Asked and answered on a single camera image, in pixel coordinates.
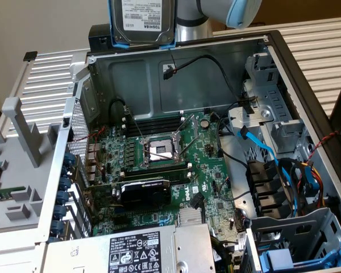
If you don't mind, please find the blue SATA wire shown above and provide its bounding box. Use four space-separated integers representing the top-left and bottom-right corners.
237 126 318 218

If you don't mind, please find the hard disk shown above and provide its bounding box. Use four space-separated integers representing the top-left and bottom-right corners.
107 0 178 51

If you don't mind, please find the coloured power wire bundle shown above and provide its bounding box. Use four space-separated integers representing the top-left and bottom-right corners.
300 160 330 210

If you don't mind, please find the empty blue disk carrier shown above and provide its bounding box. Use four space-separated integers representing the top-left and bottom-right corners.
258 238 341 272

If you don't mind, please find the black RAM slot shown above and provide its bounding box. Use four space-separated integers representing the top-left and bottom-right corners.
127 117 186 129
159 172 193 185
127 124 184 137

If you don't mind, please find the CPU socket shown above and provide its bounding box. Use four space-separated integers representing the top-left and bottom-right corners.
140 133 188 169

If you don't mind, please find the metal socket cover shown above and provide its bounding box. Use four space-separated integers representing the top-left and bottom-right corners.
173 113 199 142

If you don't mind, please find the metal locking lever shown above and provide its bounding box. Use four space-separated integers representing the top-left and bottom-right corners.
124 105 146 143
178 135 201 160

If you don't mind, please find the open grey PC case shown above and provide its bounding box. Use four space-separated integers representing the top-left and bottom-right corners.
35 30 341 273

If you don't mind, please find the green Dell motherboard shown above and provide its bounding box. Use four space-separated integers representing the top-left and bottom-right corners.
84 110 241 254

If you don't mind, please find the black graphics card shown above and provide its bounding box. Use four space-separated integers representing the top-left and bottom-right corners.
85 177 173 212

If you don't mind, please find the silver chipset heat sink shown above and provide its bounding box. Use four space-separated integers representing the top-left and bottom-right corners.
178 208 203 228

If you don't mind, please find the grey metal drive cage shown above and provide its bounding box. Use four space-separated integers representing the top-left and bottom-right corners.
227 52 322 160

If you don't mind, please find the black box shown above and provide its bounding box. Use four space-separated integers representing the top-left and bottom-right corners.
88 24 114 53

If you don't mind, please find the grey power supply unit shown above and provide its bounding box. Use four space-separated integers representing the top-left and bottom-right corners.
44 223 217 273

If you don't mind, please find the grey plastic parts rack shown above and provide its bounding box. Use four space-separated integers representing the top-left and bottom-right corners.
0 96 64 234

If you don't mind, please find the green RAM stick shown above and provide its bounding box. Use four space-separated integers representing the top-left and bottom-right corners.
0 186 27 202

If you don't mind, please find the black wire with plug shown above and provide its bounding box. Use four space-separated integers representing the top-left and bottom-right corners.
190 192 210 237
162 53 247 105

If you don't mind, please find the thin red wire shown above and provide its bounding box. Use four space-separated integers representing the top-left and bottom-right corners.
73 126 106 174

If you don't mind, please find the mesh sleeved wire bundle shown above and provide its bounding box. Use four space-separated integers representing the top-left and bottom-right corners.
210 235 236 273

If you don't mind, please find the red black twisted wire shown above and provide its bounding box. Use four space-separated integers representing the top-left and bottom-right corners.
306 130 341 166

